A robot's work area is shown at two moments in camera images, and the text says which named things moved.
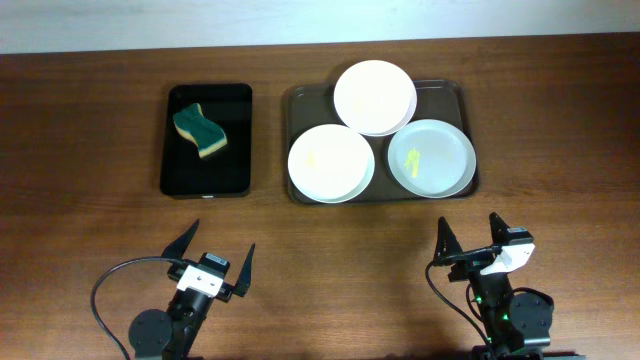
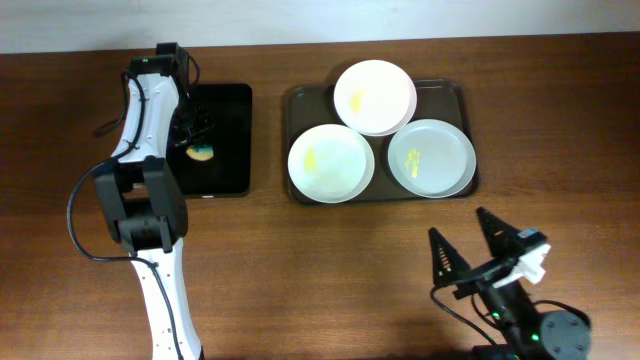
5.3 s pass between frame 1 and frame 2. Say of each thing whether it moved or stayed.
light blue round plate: stayed
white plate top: stayed
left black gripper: moved
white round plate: stayed
